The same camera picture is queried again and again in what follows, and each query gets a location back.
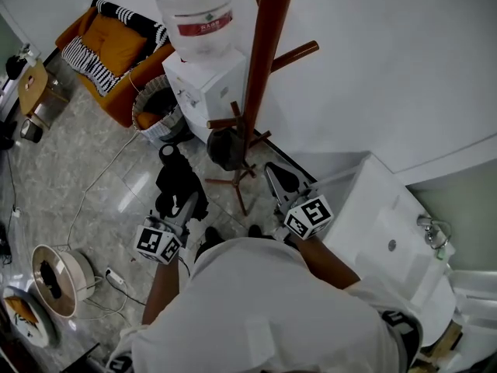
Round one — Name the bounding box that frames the woven laundry basket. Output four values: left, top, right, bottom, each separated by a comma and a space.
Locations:
131, 75, 186, 143

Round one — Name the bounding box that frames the white power cable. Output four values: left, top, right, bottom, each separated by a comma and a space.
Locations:
65, 129, 137, 249

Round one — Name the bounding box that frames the person's white shirt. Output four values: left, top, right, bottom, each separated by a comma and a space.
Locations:
104, 237, 425, 373

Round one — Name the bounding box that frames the clear water bottle red label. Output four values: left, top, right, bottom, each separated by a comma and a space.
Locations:
148, 0, 238, 63

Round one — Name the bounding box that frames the person's right forearm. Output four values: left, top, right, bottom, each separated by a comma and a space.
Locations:
294, 232, 361, 291

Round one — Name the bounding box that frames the white water dispenser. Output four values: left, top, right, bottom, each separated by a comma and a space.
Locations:
162, 51, 250, 145

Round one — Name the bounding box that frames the orange cushion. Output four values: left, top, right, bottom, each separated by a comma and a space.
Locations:
80, 12, 148, 78

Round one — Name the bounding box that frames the round white drum container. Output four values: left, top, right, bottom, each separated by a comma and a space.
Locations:
31, 243, 97, 319

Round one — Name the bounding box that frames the black white striped blanket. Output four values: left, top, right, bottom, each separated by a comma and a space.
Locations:
61, 0, 169, 97

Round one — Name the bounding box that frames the white power strip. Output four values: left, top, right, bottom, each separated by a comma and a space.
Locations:
105, 267, 126, 286

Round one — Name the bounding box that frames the black hanging pouch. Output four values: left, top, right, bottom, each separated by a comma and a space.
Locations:
206, 127, 245, 172

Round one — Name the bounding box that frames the round white tray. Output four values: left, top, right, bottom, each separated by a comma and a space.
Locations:
1, 285, 60, 350

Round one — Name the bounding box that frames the black umbrella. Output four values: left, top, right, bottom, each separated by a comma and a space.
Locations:
155, 142, 210, 221

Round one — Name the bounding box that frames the small black bin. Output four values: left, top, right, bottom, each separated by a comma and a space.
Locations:
19, 117, 44, 145

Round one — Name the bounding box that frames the brown wooden coat stand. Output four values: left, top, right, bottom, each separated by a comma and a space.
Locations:
204, 0, 320, 218

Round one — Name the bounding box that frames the person's black right shoe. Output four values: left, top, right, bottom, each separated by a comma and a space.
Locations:
247, 224, 277, 242

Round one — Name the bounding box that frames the white toilet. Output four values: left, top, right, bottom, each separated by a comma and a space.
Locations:
449, 269, 497, 373

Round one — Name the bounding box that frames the person's black shoe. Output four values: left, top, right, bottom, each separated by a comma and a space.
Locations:
193, 226, 227, 264
247, 224, 277, 242

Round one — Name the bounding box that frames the wooden side table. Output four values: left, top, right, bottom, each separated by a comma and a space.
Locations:
17, 59, 71, 130

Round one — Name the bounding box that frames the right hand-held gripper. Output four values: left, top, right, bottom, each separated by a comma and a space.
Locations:
263, 161, 335, 243

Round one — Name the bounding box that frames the white sink cabinet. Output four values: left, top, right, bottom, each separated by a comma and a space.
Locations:
315, 151, 458, 350

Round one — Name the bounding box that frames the person's black left shoe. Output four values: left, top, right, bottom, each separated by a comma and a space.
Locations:
193, 226, 227, 264

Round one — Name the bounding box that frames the black bag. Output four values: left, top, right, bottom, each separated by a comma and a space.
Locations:
5, 54, 29, 81

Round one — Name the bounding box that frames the thin black cable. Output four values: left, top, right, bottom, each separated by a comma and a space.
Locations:
4, 148, 19, 213

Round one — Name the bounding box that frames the chrome faucet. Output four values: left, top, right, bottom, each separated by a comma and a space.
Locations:
416, 214, 454, 251

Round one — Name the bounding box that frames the person's left forearm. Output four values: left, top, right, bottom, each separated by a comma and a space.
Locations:
141, 253, 184, 326

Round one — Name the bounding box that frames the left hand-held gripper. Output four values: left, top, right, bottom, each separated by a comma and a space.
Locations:
134, 190, 200, 267

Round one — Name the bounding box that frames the orange armchair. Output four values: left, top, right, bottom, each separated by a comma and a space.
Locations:
54, 0, 176, 129

